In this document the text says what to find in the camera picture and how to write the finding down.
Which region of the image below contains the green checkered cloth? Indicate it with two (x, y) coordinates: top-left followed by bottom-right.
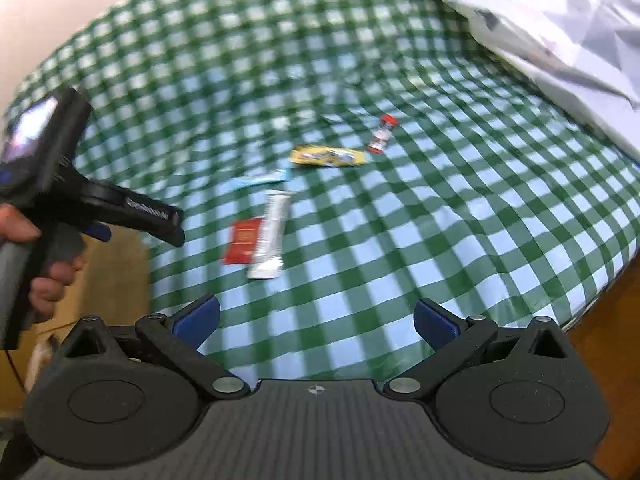
(5, 0), (640, 383)

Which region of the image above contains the light blue snack packet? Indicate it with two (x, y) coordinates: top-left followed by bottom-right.
(231, 169), (292, 192)

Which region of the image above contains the white printed sheet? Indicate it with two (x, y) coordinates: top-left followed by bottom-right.
(414, 0), (640, 163)

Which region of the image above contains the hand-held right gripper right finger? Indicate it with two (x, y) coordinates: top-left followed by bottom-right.
(383, 297), (576, 402)

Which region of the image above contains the person's left hand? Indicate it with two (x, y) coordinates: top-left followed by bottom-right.
(0, 204), (85, 329)

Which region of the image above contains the red coffee stick sachet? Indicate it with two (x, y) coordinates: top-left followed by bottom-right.
(368, 114), (400, 155)

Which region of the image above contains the red snack packet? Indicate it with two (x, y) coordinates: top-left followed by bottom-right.
(223, 217), (264, 266)

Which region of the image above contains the yellow candy packet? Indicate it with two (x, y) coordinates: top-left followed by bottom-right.
(290, 144), (369, 168)

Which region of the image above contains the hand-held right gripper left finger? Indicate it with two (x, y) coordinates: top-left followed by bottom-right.
(65, 295), (250, 402)

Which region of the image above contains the white snack packet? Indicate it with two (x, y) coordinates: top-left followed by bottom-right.
(246, 189), (292, 281)

